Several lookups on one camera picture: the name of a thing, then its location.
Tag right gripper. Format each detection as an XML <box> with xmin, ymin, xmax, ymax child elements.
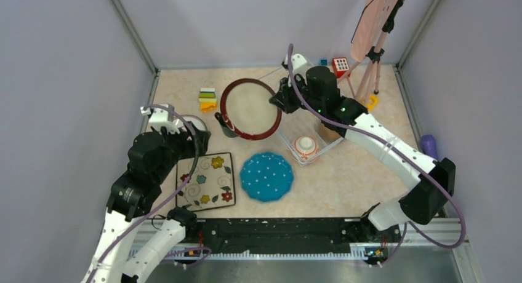
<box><xmin>271</xmin><ymin>72</ymin><xmax>324</xmax><ymax>114</ymax></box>

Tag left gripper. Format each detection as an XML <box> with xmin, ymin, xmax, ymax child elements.
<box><xmin>154</xmin><ymin>119</ymin><xmax>211</xmax><ymax>181</ymax></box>

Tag dark green ceramic mug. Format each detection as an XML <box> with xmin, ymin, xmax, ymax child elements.
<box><xmin>214</xmin><ymin>112</ymin><xmax>238</xmax><ymax>138</ymax></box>

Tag brown speckled ceramic bowl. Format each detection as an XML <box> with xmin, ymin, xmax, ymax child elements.
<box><xmin>318</xmin><ymin>124</ymin><xmax>344</xmax><ymax>143</ymax></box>

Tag orange patterned white bowl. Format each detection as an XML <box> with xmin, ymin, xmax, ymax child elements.
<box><xmin>294</xmin><ymin>136</ymin><xmax>318</xmax><ymax>160</ymax></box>

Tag red-rimmed cream round plate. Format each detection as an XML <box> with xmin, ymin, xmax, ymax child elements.
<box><xmin>219</xmin><ymin>78</ymin><xmax>282</xmax><ymax>141</ymax></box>

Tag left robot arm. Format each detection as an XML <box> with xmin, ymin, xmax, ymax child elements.
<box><xmin>83</xmin><ymin>127</ymin><xmax>211</xmax><ymax>282</ymax></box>

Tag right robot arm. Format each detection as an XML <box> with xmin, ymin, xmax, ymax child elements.
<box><xmin>269</xmin><ymin>66</ymin><xmax>456</xmax><ymax>241</ymax></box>

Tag round white plate red lettering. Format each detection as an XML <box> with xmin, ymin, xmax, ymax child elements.
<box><xmin>173</xmin><ymin>114</ymin><xmax>208</xmax><ymax>132</ymax></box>

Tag red toy calculator block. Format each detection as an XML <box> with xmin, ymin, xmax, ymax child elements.
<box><xmin>331</xmin><ymin>57</ymin><xmax>350</xmax><ymax>79</ymax></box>

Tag square floral ceramic plate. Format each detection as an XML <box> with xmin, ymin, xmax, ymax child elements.
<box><xmin>175</xmin><ymin>152</ymin><xmax>236</xmax><ymax>212</ymax></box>

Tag stacked colourful toy blocks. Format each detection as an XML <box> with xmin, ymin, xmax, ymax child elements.
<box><xmin>198</xmin><ymin>87</ymin><xmax>217</xmax><ymax>113</ymax></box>

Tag yellow toy block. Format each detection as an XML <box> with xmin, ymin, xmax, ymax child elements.
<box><xmin>366</xmin><ymin>94</ymin><xmax>379</xmax><ymax>112</ymax></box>

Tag pink tripod stand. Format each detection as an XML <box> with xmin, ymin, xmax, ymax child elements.
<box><xmin>337</xmin><ymin>25</ymin><xmax>389</xmax><ymax>106</ymax></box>

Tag pink perforated board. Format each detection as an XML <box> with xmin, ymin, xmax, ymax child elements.
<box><xmin>350</xmin><ymin>0</ymin><xmax>399</xmax><ymax>63</ymax></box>

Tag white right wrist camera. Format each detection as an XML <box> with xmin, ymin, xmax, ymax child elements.
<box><xmin>291</xmin><ymin>54</ymin><xmax>309</xmax><ymax>78</ymax></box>

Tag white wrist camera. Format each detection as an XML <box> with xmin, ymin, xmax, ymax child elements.
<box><xmin>140</xmin><ymin>106</ymin><xmax>183</xmax><ymax>134</ymax></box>
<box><xmin>291</xmin><ymin>54</ymin><xmax>309</xmax><ymax>78</ymax></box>

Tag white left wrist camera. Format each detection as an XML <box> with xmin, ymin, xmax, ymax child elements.
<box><xmin>140</xmin><ymin>106</ymin><xmax>183</xmax><ymax>134</ymax></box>

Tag white wire dish rack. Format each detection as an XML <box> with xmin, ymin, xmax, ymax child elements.
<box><xmin>257</xmin><ymin>57</ymin><xmax>364</xmax><ymax>168</ymax></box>

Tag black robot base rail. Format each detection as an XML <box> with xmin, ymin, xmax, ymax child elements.
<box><xmin>183</xmin><ymin>218</ymin><xmax>402</xmax><ymax>244</ymax></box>

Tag purple handle tool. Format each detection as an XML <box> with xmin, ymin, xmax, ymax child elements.
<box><xmin>420</xmin><ymin>134</ymin><xmax>439</xmax><ymax>160</ymax></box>

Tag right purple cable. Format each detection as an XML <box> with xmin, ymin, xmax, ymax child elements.
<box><xmin>287</xmin><ymin>43</ymin><xmax>467</xmax><ymax>268</ymax></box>

